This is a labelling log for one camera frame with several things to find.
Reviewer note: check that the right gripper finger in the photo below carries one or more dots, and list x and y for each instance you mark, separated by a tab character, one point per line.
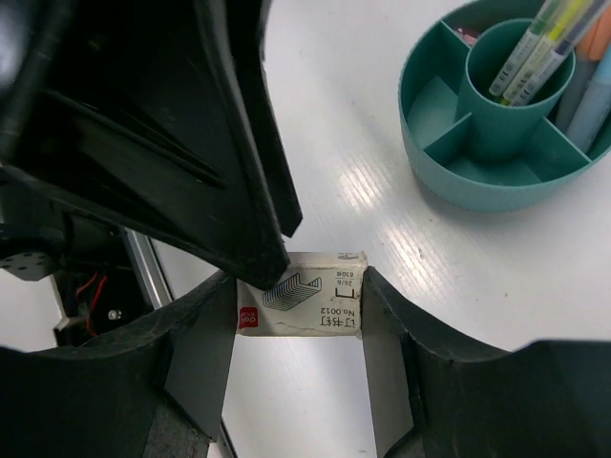
436	392

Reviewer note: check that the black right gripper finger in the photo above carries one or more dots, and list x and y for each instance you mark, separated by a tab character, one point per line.
124	111
237	30

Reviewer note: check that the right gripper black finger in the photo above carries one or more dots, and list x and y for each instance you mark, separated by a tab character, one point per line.
152	388

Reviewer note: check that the white eraser box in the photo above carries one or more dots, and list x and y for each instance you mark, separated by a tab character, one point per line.
319	295

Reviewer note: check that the yellow thin pen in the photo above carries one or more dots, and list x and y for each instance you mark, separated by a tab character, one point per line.
554	32

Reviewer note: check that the blue highlighter marker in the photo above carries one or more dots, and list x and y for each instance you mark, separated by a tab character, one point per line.
593	108

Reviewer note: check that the clear pen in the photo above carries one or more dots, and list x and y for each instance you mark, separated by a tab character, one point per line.
572	22

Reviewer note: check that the orange highlighter marker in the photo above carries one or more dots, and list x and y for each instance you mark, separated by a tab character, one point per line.
589	53

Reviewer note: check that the teal round organizer container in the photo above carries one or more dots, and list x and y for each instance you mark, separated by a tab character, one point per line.
468	149

